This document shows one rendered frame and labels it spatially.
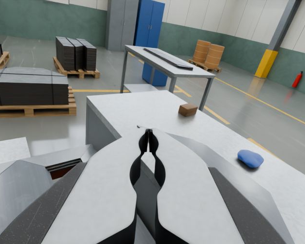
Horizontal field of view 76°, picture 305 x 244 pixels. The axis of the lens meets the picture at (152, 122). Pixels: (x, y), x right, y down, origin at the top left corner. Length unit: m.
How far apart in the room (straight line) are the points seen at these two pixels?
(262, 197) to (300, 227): 0.12
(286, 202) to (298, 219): 0.06
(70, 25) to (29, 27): 1.33
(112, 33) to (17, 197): 7.54
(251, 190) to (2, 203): 0.86
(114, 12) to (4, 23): 3.55
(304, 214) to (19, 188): 1.01
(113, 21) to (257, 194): 7.73
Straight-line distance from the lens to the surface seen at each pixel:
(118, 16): 8.14
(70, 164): 1.04
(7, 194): 0.94
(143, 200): 0.83
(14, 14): 8.49
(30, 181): 0.96
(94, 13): 8.58
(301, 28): 9.70
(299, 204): 0.89
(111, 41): 8.17
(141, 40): 8.55
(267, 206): 0.75
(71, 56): 4.64
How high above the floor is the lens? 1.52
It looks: 28 degrees down
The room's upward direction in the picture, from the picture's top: 12 degrees clockwise
